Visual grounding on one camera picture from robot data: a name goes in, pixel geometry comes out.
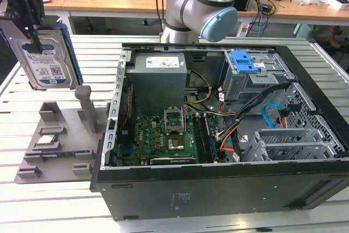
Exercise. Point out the black RAM slot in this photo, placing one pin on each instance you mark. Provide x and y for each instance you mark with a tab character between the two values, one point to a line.
205	137
198	134

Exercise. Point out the CPU socket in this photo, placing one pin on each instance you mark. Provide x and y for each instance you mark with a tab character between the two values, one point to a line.
175	144

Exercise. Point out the silver CPU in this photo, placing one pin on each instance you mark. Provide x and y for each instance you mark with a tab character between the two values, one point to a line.
46	140

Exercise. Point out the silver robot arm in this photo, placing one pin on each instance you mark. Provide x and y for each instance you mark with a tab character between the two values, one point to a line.
185	6

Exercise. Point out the hard disk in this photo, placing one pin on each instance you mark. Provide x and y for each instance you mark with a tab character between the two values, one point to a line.
46	64

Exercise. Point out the black PC case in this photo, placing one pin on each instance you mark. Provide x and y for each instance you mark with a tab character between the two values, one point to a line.
191	189

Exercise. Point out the green motherboard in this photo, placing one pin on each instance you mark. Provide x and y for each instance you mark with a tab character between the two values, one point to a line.
147	134

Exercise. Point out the person's bare forearm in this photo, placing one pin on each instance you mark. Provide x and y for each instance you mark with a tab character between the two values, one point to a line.
334	39

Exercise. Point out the grey parts rack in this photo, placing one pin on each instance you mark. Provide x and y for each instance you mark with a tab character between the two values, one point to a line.
68	140

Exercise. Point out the white cardboard box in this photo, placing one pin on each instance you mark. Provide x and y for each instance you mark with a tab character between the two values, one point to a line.
338	3

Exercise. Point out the grey disk bay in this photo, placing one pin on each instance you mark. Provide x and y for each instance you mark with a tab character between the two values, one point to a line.
286	134

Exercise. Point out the black graphics card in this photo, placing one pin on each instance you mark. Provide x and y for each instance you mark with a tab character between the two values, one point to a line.
174	160

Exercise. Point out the installed RAM stick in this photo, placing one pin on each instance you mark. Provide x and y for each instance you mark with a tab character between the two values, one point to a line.
211	140

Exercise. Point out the grey optical drive cage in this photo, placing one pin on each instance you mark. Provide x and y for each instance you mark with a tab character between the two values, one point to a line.
237	85

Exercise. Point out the wooden desk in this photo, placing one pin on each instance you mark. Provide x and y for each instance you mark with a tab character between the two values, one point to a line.
109	1

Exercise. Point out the grey power supply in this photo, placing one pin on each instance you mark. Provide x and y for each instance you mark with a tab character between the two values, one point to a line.
155	85

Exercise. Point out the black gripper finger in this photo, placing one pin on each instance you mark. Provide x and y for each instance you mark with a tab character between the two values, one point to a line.
34	36

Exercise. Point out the blue plastic latch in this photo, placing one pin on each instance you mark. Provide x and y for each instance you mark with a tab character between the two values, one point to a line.
242	62

